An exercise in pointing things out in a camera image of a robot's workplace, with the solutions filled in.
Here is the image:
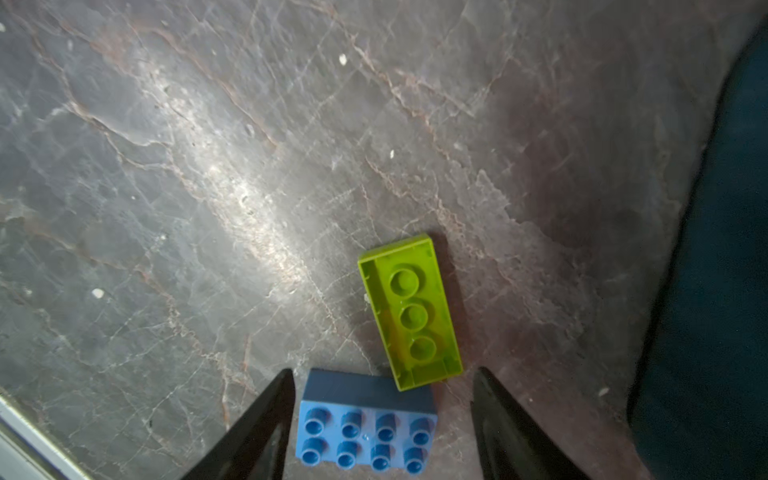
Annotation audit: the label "aluminium rail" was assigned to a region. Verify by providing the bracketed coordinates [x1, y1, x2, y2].
[1, 396, 91, 480]

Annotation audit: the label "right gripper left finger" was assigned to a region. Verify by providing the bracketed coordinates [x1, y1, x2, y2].
[183, 369, 296, 480]

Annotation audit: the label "green lego right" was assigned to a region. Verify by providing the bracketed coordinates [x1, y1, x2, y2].
[358, 234, 463, 392]

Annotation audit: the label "blue lego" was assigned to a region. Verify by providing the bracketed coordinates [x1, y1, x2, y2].
[296, 368, 438, 475]

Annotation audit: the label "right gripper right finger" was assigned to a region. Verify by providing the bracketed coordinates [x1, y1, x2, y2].
[470, 367, 587, 479]

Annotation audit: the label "right teal container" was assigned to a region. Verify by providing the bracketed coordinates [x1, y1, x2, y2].
[627, 23, 767, 479]

